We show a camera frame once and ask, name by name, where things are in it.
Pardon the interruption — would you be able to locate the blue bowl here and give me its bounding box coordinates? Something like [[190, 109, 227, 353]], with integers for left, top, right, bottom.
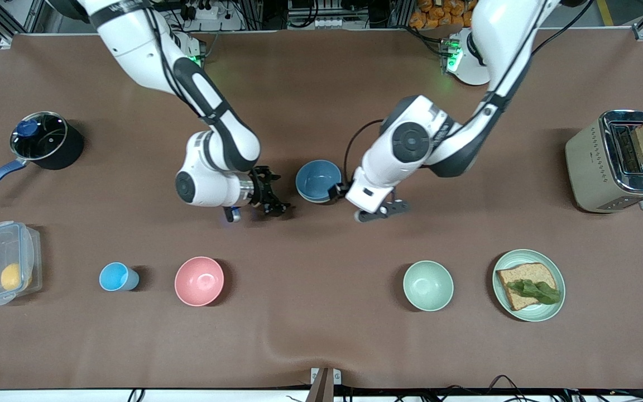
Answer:
[[295, 160, 343, 203]]

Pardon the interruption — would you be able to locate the pink bowl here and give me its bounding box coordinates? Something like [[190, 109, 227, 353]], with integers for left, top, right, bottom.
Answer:
[[174, 256, 225, 307]]

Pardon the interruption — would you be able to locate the brown table cloth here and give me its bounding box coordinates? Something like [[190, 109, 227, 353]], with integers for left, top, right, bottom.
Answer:
[[0, 28, 643, 390]]

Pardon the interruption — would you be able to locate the blue cup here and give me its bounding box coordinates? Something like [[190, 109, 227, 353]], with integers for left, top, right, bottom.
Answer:
[[99, 262, 140, 292]]

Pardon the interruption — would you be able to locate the white power strip with plugs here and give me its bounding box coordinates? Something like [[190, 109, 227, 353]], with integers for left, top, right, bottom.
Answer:
[[179, 3, 219, 21]]

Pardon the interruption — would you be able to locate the green plate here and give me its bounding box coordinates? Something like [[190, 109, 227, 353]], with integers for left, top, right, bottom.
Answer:
[[492, 249, 566, 323]]

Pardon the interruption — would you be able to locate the brown bread slice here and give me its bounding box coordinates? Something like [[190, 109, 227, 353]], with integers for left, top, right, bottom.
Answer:
[[496, 262, 559, 312]]

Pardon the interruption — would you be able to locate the orange snack bag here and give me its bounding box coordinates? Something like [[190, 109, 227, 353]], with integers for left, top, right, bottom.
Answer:
[[409, 0, 476, 30]]

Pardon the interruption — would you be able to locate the green lettuce leaf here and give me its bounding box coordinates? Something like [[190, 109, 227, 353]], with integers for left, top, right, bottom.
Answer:
[[507, 279, 561, 305]]

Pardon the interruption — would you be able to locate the glass lid blue knob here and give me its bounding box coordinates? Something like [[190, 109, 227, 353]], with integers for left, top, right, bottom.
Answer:
[[10, 112, 69, 160]]

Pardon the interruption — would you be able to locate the beige chrome toaster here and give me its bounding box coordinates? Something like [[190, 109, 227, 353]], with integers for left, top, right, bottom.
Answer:
[[565, 109, 643, 213]]

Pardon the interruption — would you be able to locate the yellow round fruit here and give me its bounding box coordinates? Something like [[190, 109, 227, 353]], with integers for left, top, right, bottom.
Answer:
[[1, 263, 33, 291]]

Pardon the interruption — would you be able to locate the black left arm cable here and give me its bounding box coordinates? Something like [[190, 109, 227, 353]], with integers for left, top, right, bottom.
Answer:
[[345, 119, 383, 185]]

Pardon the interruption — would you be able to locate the metal table edge bracket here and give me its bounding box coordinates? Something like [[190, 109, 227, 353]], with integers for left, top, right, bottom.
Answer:
[[306, 367, 342, 402]]

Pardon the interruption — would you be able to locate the black pot blue handle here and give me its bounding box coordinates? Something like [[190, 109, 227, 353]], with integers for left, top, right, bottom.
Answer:
[[0, 111, 85, 203]]

